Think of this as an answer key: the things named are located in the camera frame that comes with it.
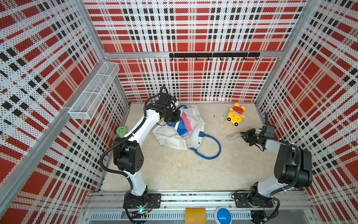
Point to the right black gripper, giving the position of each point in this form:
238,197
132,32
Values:
246,135

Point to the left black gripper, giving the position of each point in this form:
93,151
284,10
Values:
176,118

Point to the clear plastic compass set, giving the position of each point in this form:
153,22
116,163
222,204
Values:
233,136

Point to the white canvas bag blue handles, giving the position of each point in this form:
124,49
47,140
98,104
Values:
174,135

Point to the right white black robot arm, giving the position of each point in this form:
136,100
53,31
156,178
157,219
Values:
293,166

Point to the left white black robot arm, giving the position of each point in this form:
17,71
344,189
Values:
126,158

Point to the yellow plush toy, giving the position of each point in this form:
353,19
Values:
236,114

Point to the pink pencil case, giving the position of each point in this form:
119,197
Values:
186,122

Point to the green tape roll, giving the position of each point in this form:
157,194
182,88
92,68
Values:
121,131

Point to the blue round button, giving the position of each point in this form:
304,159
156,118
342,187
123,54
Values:
222,216

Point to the yellow block at front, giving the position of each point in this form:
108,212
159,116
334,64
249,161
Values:
195,216

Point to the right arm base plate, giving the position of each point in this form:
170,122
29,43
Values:
242,201

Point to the white wire wall basket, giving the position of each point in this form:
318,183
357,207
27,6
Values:
100,80

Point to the black hook rail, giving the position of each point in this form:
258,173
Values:
215,55

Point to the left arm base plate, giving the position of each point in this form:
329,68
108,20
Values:
148,201

